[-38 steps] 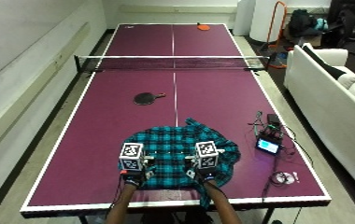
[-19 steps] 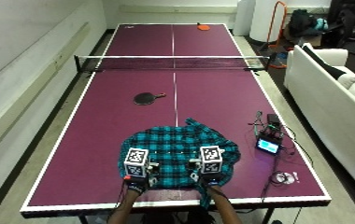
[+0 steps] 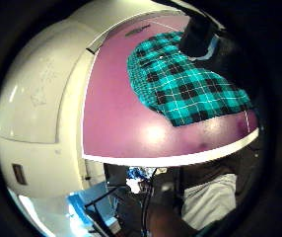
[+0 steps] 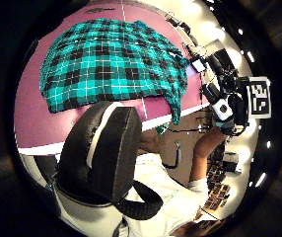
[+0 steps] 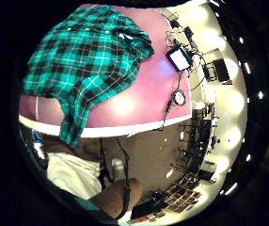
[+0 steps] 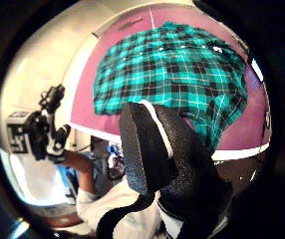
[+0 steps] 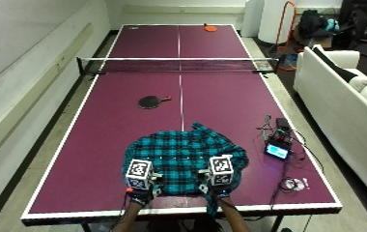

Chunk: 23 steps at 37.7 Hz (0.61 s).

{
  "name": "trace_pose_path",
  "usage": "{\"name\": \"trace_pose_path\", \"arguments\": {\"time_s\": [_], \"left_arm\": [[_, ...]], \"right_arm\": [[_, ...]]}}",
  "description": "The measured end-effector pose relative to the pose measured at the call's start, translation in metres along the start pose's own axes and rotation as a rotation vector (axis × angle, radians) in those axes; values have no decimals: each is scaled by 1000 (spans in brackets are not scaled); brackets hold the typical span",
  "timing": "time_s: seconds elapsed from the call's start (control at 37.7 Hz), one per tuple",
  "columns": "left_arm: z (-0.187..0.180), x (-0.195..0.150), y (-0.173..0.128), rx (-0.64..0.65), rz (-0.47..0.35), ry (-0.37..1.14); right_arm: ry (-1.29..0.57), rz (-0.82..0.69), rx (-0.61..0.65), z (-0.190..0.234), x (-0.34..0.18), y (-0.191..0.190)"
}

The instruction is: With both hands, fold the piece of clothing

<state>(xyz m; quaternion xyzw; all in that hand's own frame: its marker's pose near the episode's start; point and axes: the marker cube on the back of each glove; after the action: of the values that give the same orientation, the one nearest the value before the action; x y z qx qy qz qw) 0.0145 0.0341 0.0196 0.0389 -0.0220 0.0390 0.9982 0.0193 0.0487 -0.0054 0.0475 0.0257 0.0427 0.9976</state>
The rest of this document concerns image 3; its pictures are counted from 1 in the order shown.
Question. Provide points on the the person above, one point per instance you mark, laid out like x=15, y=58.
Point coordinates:
x=210, y=200

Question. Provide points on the black box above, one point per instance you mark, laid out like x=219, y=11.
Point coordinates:
x=116, y=174

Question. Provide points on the black stand frame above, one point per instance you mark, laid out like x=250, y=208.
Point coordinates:
x=98, y=205

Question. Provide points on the teal black plaid cloth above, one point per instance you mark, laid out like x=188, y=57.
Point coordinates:
x=180, y=85

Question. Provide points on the blue mat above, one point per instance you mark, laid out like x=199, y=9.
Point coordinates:
x=82, y=204

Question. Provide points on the dark wall plate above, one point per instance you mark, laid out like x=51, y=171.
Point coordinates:
x=19, y=173

